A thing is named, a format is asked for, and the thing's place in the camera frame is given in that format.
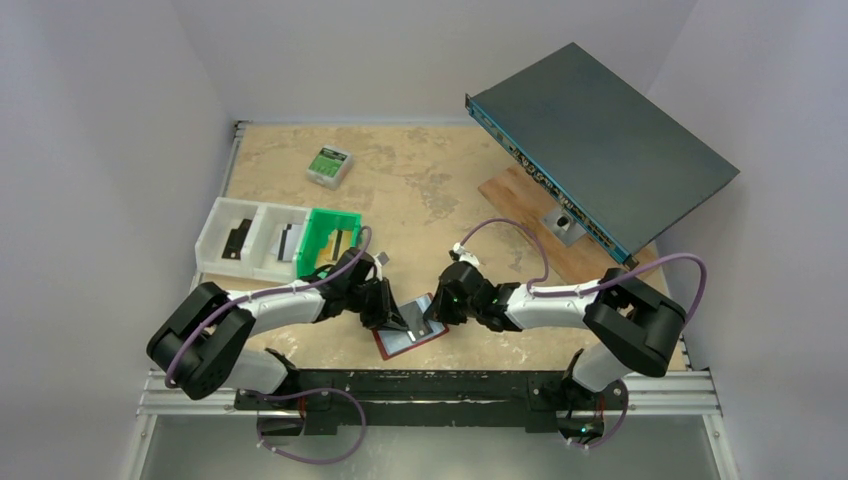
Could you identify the white plastic bin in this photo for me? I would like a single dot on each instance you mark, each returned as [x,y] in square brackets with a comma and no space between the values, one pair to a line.
[252,240]

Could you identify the gold card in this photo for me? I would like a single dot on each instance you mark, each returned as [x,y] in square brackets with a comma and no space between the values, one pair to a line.
[337,242]

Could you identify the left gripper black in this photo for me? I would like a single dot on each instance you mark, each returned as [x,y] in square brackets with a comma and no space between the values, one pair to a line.
[383,304]

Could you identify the small green labelled box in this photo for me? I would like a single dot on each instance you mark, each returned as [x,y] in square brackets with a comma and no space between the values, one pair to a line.
[329,167]

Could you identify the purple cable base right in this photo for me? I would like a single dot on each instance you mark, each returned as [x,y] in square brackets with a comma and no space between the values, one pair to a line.
[594,433]

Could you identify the dark network switch box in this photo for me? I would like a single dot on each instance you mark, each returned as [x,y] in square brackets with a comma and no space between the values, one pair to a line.
[623,169]

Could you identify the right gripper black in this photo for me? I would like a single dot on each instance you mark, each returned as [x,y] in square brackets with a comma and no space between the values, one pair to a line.
[439,306]

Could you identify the black part in bin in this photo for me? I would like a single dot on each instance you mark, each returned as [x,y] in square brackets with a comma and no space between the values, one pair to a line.
[235,240]

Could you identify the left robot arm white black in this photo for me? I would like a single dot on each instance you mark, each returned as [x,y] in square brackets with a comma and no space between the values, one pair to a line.
[201,347]

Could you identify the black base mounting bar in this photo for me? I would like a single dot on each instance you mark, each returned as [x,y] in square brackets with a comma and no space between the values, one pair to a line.
[536,401]

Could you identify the metal bracket with knob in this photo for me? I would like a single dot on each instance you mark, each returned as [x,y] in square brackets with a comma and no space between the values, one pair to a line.
[563,226]

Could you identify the white card with black stripe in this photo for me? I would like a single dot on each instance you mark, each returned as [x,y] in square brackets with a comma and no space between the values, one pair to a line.
[284,247]

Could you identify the green plastic bin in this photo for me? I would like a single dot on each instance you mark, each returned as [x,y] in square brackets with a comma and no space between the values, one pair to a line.
[319,224]

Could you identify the wooden board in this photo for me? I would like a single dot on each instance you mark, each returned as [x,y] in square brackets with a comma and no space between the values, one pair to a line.
[572,253]

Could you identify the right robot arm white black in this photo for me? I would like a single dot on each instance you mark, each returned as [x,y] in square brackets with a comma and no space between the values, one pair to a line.
[636,326]

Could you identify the red card holder wallet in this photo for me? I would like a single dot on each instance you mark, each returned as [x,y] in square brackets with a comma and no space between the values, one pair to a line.
[391,343]

